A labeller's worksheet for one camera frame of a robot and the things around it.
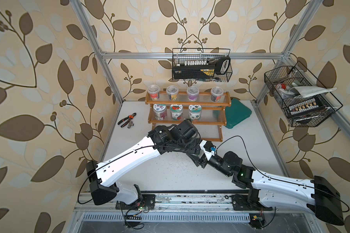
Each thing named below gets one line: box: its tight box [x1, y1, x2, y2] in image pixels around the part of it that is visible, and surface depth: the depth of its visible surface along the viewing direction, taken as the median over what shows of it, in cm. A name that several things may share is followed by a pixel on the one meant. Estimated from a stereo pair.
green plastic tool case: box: [225, 98, 253, 130], surface depth 110 cm
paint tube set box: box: [283, 96, 327, 118], surface depth 69 cm
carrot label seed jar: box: [188, 104, 203, 122], surface depth 86 cm
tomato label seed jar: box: [170, 103, 184, 121], surface depth 88 cm
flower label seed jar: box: [152, 103, 168, 121], surface depth 88 cm
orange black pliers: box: [117, 112, 137, 128], surface depth 111 cm
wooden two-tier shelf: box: [144, 91, 232, 142], surface depth 88 cm
